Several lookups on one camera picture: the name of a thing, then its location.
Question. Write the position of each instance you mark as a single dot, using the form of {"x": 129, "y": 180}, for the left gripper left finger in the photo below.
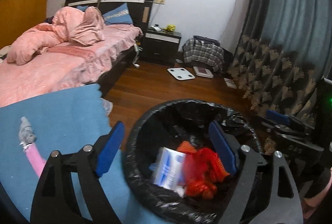
{"x": 54, "y": 198}

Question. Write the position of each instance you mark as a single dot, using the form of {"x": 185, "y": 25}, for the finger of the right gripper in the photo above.
{"x": 278, "y": 118}

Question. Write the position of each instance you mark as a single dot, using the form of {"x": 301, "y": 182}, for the pink crumpled duvet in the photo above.
{"x": 69, "y": 24}

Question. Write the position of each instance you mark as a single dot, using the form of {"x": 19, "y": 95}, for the black lined trash bin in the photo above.
{"x": 183, "y": 125}

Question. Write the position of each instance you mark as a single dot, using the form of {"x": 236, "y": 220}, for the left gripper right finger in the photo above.
{"x": 265, "y": 191}

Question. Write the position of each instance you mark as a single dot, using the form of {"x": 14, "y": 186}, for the telephone on nightstand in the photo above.
{"x": 156, "y": 28}

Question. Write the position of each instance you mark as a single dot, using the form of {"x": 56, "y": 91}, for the black wooden headboard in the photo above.
{"x": 139, "y": 10}

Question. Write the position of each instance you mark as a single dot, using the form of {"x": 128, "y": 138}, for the yellow toy on nightstand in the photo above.
{"x": 170, "y": 28}

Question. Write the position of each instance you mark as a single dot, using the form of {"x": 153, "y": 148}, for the bed with pink sheet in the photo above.
{"x": 50, "y": 72}

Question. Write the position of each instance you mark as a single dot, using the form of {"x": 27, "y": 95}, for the grey patterned curtain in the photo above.
{"x": 283, "y": 51}

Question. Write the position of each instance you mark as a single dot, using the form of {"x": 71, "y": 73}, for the white bathroom scale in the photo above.
{"x": 180, "y": 74}

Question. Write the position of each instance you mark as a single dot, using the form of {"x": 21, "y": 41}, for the orange net bag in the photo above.
{"x": 205, "y": 179}

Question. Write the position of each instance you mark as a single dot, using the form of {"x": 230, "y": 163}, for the grey knotted sock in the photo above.
{"x": 26, "y": 134}

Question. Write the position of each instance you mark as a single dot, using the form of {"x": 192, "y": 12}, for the plaid cloth covered chair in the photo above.
{"x": 204, "y": 50}

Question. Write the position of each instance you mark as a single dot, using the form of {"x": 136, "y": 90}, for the blue pillow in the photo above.
{"x": 120, "y": 15}

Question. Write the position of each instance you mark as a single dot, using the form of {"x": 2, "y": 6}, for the black bedside table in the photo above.
{"x": 160, "y": 47}

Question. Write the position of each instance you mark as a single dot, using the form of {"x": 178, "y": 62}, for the blue table cloth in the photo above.
{"x": 66, "y": 121}

